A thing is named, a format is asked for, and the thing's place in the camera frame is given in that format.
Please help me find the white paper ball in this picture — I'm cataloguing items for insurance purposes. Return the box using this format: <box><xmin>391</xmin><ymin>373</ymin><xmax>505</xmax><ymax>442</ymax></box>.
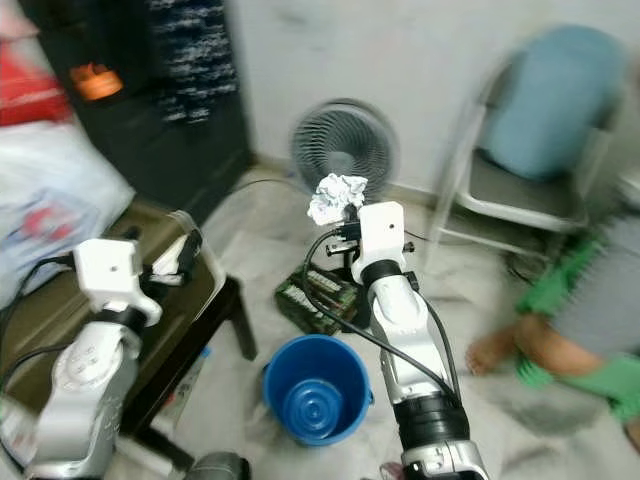
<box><xmin>307</xmin><ymin>173</ymin><xmax>369</xmax><ymax>227</ymax></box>

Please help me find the clear plastic container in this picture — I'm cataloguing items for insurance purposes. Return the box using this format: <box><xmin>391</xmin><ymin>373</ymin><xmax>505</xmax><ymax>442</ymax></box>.
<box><xmin>148</xmin><ymin>210</ymin><xmax>193</xmax><ymax>273</ymax></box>

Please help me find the brown small table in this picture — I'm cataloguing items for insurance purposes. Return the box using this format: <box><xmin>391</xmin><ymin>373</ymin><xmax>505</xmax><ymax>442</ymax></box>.
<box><xmin>0</xmin><ymin>200</ymin><xmax>259</xmax><ymax>471</ymax></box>

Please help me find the green black carton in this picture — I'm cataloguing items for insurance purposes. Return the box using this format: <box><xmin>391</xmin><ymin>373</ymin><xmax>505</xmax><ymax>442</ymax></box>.
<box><xmin>275</xmin><ymin>265</ymin><xmax>361</xmax><ymax>336</ymax></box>

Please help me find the grey floor fan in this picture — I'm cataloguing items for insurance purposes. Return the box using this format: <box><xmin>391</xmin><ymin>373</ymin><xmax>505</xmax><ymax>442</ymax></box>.
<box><xmin>288</xmin><ymin>98</ymin><xmax>401</xmax><ymax>331</ymax></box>

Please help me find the black cabinet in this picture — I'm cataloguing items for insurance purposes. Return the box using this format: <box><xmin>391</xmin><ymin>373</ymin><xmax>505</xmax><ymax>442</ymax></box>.
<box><xmin>20</xmin><ymin>0</ymin><xmax>256</xmax><ymax>206</ymax></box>

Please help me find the white plastic bag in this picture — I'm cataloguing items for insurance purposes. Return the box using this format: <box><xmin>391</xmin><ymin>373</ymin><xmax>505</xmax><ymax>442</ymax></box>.
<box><xmin>0</xmin><ymin>120</ymin><xmax>136</xmax><ymax>301</ymax></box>

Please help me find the blue plastic bucket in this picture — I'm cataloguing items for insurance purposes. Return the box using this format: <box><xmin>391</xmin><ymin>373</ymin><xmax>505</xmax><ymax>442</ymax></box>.
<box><xmin>263</xmin><ymin>333</ymin><xmax>373</xmax><ymax>446</ymax></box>

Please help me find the grey metal chair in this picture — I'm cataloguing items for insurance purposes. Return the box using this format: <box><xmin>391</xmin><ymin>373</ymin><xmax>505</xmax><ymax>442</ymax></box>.
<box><xmin>425</xmin><ymin>40</ymin><xmax>640</xmax><ymax>263</ymax></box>

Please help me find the dark patterned hanging cloth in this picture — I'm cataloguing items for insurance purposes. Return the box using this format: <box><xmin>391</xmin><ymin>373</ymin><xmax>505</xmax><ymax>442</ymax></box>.
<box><xmin>145</xmin><ymin>0</ymin><xmax>239</xmax><ymax>127</ymax></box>

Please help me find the small orange object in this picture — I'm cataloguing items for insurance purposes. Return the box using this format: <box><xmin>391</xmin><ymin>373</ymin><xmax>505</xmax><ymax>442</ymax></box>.
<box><xmin>70</xmin><ymin>62</ymin><xmax>126</xmax><ymax>101</ymax></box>

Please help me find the grey left robot leg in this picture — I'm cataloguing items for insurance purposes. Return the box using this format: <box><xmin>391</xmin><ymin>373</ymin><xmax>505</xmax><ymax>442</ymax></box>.
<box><xmin>190</xmin><ymin>452</ymin><xmax>251</xmax><ymax>480</ymax></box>

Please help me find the green slipper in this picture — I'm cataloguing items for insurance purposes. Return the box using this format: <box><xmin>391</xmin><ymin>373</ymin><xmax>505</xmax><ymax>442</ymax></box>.
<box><xmin>515</xmin><ymin>240</ymin><xmax>596</xmax><ymax>321</ymax></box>
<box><xmin>515</xmin><ymin>355</ymin><xmax>640</xmax><ymax>426</ymax></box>

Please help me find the red fabric bundle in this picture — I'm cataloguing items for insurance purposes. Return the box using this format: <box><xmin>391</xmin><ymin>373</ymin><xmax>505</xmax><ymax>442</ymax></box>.
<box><xmin>0</xmin><ymin>45</ymin><xmax>73</xmax><ymax>127</ymax></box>

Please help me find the blue cushion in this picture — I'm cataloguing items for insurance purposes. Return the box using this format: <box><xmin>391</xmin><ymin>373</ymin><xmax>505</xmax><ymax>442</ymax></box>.
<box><xmin>480</xmin><ymin>25</ymin><xmax>627</xmax><ymax>183</ymax></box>

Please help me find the pink pillow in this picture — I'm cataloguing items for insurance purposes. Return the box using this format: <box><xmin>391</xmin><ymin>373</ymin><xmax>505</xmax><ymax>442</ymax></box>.
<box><xmin>0</xmin><ymin>0</ymin><xmax>37</xmax><ymax>41</ymax></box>

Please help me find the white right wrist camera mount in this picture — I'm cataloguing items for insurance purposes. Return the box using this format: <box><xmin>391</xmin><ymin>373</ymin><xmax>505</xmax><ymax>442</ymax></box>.
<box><xmin>350</xmin><ymin>201</ymin><xmax>406</xmax><ymax>284</ymax></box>

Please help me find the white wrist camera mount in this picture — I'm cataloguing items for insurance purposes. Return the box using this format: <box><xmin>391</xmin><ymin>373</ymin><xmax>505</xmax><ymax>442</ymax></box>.
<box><xmin>73</xmin><ymin>238</ymin><xmax>161</xmax><ymax>326</ymax></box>
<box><xmin>350</xmin><ymin>201</ymin><xmax>406</xmax><ymax>284</ymax></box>

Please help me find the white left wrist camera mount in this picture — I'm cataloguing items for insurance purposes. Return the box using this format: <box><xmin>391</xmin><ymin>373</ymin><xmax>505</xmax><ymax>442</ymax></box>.
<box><xmin>73</xmin><ymin>238</ymin><xmax>161</xmax><ymax>326</ymax></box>

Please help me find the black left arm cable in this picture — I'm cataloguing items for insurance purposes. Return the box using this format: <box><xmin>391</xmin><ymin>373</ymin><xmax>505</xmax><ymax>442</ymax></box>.
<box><xmin>0</xmin><ymin>255</ymin><xmax>79</xmax><ymax>401</ymax></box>

